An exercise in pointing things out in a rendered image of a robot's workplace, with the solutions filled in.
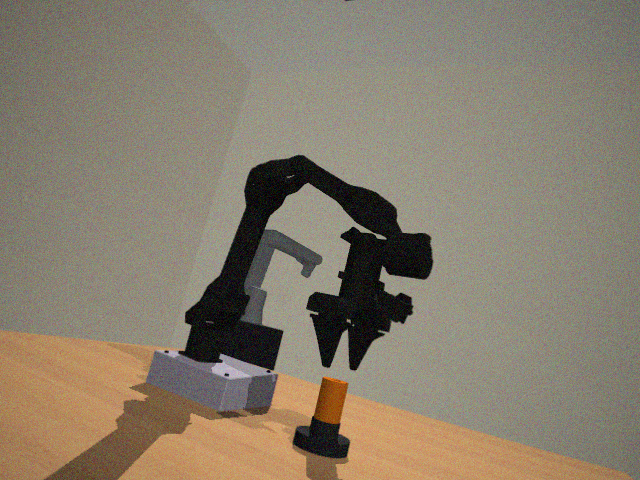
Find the orange knob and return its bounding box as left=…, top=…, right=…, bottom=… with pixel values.
left=314, top=377, right=349, bottom=424

